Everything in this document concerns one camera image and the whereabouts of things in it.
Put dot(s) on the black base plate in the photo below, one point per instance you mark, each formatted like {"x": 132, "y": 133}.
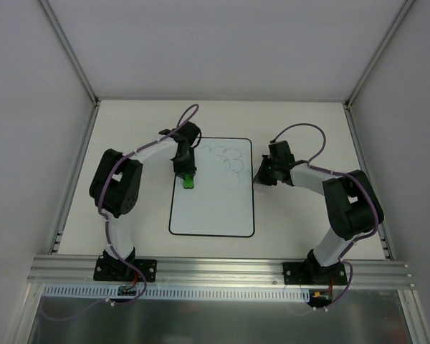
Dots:
{"x": 304, "y": 273}
{"x": 108, "y": 269}

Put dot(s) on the small whiteboard black frame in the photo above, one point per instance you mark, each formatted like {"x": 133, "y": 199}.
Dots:
{"x": 221, "y": 203}

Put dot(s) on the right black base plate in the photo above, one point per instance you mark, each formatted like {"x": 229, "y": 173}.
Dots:
{"x": 304, "y": 273}

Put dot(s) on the left aluminium frame post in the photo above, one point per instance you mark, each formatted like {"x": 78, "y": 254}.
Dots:
{"x": 62, "y": 214}

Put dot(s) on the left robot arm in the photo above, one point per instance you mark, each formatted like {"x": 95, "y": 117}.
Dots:
{"x": 115, "y": 188}

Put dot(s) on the green whiteboard eraser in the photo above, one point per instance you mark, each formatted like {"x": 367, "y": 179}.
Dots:
{"x": 188, "y": 181}

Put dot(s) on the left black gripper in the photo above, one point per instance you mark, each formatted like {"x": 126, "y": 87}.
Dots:
{"x": 184, "y": 168}

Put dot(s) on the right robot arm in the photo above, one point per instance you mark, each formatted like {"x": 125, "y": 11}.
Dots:
{"x": 354, "y": 212}

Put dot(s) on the aluminium mounting rail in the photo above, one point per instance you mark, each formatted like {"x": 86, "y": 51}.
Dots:
{"x": 367, "y": 274}

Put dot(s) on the white slotted cable duct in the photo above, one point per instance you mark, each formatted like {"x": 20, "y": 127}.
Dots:
{"x": 154, "y": 292}

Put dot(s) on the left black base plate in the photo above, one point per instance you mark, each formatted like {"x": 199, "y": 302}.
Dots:
{"x": 108, "y": 269}

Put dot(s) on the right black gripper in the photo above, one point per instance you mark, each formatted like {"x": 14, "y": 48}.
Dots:
{"x": 265, "y": 171}

